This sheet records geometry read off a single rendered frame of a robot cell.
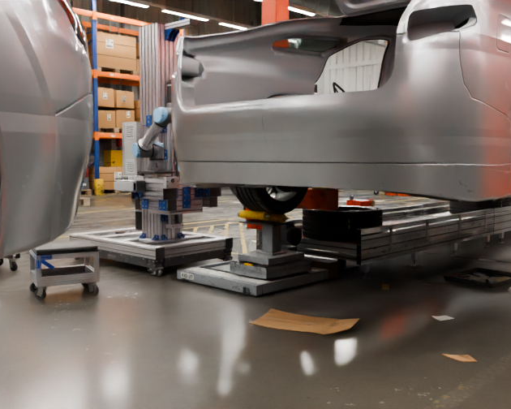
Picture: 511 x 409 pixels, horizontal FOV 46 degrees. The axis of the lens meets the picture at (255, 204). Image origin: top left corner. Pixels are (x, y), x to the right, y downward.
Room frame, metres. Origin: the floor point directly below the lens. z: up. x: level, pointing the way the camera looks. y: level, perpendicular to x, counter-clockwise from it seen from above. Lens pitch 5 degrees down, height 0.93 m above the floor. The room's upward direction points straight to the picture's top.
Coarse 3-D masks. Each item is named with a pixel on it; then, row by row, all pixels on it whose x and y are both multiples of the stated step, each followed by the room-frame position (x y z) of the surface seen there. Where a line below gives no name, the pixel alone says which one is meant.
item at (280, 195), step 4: (264, 188) 4.17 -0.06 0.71; (276, 188) 4.60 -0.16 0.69; (276, 192) 4.55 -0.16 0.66; (280, 192) 4.53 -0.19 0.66; (284, 192) 4.51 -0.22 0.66; (288, 192) 4.48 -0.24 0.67; (292, 192) 4.46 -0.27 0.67; (296, 192) 4.43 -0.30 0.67; (268, 196) 4.21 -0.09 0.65; (272, 196) 4.52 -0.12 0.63; (276, 196) 4.50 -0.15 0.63; (280, 196) 4.47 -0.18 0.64; (284, 196) 4.45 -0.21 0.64; (288, 196) 4.43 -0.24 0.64; (292, 196) 4.40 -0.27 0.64; (276, 200) 4.26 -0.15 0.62; (280, 200) 4.35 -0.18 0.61; (284, 200) 4.34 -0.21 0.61; (288, 200) 4.36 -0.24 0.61
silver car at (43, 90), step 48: (0, 0) 1.12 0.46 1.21; (48, 0) 1.24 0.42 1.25; (0, 48) 1.11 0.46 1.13; (48, 48) 1.23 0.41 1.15; (0, 96) 1.11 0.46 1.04; (48, 96) 1.22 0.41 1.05; (0, 144) 1.11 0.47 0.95; (48, 144) 1.23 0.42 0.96; (0, 192) 1.11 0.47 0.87; (48, 192) 1.24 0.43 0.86; (0, 240) 1.12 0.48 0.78; (48, 240) 1.27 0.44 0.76
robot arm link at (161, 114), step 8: (160, 112) 4.47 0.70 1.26; (168, 112) 4.49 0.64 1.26; (160, 120) 4.47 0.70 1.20; (168, 120) 4.50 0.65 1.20; (152, 128) 4.58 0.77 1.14; (160, 128) 4.57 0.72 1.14; (144, 136) 4.67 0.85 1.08; (152, 136) 4.63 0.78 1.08; (136, 144) 4.71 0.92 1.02; (144, 144) 4.69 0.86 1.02; (136, 152) 4.71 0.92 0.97; (144, 152) 4.72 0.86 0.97
